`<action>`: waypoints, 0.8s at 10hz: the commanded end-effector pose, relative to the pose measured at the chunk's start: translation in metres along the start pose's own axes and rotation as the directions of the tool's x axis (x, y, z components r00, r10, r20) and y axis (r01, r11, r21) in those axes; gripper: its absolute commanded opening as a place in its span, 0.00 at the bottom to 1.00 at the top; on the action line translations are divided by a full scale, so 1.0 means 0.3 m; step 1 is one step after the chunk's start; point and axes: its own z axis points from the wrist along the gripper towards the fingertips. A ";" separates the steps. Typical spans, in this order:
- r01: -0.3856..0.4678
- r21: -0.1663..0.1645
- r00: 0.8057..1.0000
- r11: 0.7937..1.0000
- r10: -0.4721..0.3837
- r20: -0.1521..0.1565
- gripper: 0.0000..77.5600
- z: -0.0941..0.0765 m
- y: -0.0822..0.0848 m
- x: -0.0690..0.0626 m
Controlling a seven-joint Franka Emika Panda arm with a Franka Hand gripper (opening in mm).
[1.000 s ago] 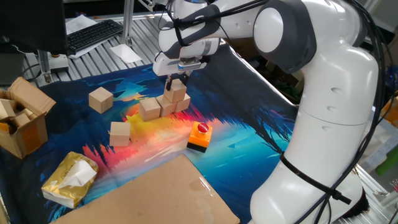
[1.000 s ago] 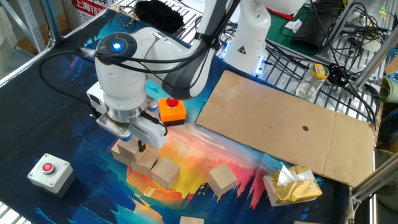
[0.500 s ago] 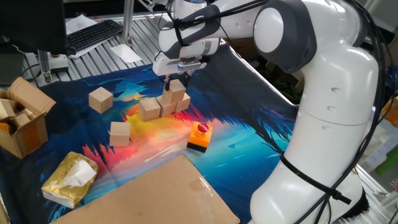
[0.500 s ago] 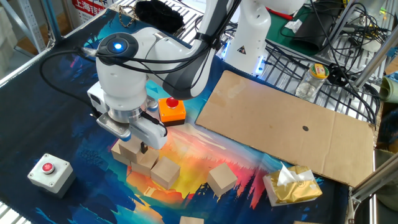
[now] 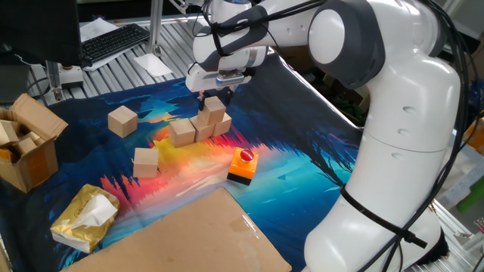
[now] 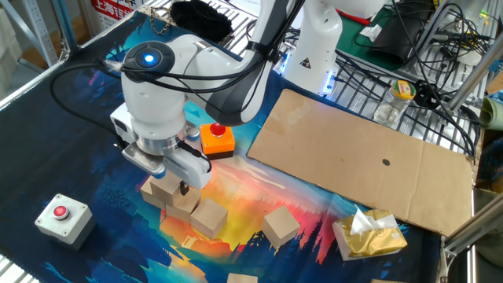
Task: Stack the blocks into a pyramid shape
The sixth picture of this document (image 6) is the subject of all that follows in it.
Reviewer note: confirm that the grey perforated metal upright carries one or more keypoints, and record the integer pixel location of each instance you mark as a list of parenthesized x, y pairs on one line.
[(39, 31)]

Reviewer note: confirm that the grey box with red button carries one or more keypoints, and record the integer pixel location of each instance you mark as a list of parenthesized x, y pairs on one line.
[(67, 224)]

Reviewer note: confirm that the glass jar with yellow lid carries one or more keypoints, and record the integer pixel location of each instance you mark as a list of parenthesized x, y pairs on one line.
[(389, 108)]

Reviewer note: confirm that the colourful forest print mat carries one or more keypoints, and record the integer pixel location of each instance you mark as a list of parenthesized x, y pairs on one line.
[(39, 157)]

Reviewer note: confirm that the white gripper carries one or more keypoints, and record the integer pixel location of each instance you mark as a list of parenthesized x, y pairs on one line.
[(192, 171)]

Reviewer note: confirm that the black power plug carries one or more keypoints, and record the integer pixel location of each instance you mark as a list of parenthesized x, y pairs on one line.
[(426, 94)]

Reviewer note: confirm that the white box with red print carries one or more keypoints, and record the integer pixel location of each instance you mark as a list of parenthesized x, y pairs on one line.
[(112, 9)]

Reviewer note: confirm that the green cutting mat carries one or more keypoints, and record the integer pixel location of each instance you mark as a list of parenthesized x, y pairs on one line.
[(353, 43)]

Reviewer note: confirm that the white paper sheet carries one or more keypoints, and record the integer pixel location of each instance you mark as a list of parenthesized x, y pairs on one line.
[(243, 6)]

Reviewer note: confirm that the green rolled sheet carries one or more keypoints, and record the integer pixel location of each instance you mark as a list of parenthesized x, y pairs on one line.
[(493, 114)]

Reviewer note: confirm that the flat brown cardboard sheet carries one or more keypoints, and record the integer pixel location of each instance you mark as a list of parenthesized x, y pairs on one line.
[(353, 157)]

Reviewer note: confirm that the orange emergency stop button box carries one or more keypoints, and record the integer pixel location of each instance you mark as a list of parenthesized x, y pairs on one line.
[(216, 145)]

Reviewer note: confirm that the blue-grey metal post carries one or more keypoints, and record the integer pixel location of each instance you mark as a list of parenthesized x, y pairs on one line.
[(64, 23)]

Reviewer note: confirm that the light wooden cube block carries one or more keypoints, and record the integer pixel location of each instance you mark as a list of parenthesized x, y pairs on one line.
[(149, 198), (184, 210), (241, 279), (167, 190), (280, 227), (210, 220)]

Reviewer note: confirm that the white paper label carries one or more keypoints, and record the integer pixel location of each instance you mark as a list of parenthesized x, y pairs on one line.
[(371, 32)]

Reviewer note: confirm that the aluminium profile bar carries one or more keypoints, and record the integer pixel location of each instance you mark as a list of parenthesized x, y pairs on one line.
[(471, 230)]

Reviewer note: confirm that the red pen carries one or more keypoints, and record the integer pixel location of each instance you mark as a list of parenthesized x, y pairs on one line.
[(359, 19)]

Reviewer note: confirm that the gold tissue pack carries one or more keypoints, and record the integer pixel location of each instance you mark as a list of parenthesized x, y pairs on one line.
[(369, 239)]

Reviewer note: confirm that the slanted aluminium profile post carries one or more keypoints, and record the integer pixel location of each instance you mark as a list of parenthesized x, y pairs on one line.
[(471, 78)]

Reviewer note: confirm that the silver table edge rail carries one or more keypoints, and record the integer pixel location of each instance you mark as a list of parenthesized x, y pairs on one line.
[(15, 93)]

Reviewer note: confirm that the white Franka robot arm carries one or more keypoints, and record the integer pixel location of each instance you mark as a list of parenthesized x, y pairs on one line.
[(153, 106)]

